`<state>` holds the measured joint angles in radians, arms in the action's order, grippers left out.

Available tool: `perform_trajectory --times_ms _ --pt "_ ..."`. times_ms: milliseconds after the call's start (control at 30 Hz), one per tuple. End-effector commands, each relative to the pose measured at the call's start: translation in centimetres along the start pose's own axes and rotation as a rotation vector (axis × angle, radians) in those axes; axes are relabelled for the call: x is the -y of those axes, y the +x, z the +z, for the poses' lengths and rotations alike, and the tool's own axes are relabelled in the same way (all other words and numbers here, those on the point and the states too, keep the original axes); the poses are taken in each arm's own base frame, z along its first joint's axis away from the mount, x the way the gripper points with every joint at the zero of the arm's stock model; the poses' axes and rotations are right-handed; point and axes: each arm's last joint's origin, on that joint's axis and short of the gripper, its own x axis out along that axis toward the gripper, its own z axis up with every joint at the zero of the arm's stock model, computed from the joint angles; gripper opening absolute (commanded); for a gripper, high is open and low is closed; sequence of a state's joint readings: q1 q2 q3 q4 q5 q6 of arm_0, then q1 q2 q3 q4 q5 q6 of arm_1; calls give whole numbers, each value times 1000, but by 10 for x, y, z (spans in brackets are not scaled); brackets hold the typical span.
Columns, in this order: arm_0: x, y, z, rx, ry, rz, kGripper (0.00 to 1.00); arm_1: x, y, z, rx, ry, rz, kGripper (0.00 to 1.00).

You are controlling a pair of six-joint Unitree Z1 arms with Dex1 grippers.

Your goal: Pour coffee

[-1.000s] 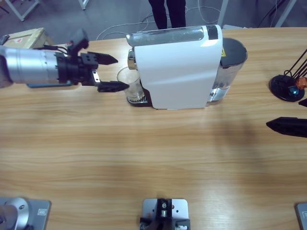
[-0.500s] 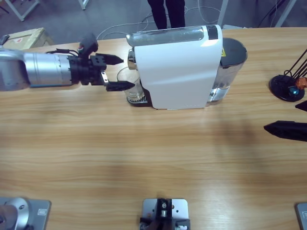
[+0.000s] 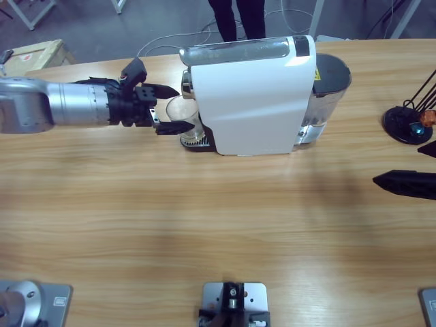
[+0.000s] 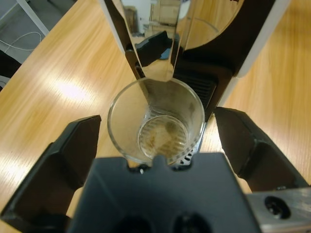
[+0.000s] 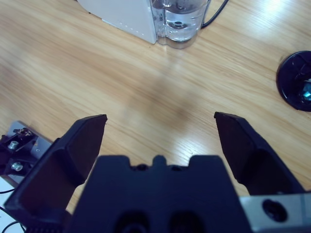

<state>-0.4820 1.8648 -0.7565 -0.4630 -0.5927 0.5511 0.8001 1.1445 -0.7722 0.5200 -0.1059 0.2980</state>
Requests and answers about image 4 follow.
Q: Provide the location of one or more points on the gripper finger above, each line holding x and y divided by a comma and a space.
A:
252, 155
48, 174

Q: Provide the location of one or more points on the clear drinking glass red logo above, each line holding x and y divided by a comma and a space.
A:
162, 138

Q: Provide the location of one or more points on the white capsule coffee machine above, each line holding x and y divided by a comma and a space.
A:
218, 60

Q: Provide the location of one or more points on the bystander in dark clothes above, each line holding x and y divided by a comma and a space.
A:
8, 63

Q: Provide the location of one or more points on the slim white metal leg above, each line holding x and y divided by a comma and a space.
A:
36, 19

